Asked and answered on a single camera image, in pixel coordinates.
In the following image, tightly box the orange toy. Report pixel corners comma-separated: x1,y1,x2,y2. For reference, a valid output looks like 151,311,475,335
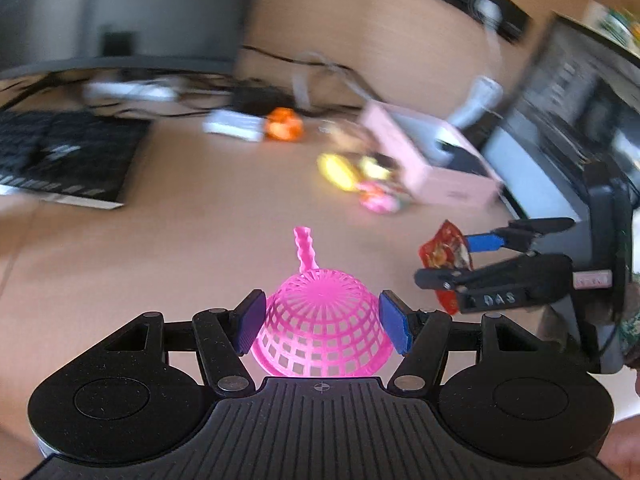
264,107,305,142

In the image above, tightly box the black keyboard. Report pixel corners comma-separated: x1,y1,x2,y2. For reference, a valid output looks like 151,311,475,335
0,109,152,210

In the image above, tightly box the white cable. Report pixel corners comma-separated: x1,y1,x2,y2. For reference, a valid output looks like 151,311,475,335
447,0,505,131

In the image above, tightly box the yellow candy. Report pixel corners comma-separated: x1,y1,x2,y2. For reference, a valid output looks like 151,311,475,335
357,156,394,182

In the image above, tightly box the large dark monitor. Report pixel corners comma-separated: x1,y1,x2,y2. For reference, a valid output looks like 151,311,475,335
0,0,257,80

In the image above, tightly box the grey cable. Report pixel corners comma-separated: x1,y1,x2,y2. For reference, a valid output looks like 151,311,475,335
290,51,368,111

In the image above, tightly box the pink plastic mesh basket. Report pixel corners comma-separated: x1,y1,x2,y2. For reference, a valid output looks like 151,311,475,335
251,226,393,378

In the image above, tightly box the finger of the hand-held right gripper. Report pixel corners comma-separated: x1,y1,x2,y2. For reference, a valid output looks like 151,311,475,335
414,254,573,316
465,217,576,256

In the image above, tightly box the white power strip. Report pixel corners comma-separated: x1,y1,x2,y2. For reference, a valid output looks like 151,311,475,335
82,80,177,104

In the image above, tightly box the pink toy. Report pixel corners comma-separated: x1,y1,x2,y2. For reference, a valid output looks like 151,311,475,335
359,182,408,214

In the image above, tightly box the black power adapter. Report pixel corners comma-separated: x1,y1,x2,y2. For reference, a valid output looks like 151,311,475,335
232,85,297,117

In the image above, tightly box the curved monitor with lit screen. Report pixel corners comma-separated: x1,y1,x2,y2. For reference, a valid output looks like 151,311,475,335
481,12,640,261

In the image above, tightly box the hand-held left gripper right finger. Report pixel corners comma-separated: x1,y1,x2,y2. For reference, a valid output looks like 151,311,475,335
378,289,548,396

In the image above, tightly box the black cable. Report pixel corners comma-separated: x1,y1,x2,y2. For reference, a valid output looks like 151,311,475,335
170,45,371,116

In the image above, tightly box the yellow toy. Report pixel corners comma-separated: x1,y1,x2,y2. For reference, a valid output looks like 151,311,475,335
317,154,361,191

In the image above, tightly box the red snack packet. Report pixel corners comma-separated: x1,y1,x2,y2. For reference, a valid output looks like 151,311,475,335
419,220,474,316

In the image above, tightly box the pink cardboard box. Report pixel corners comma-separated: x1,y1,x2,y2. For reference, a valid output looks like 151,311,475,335
360,101,504,208

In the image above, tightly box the small white packet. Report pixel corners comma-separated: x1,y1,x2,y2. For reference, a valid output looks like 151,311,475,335
204,110,265,142

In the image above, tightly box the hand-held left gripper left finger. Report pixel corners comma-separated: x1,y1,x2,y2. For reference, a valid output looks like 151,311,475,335
87,289,268,397

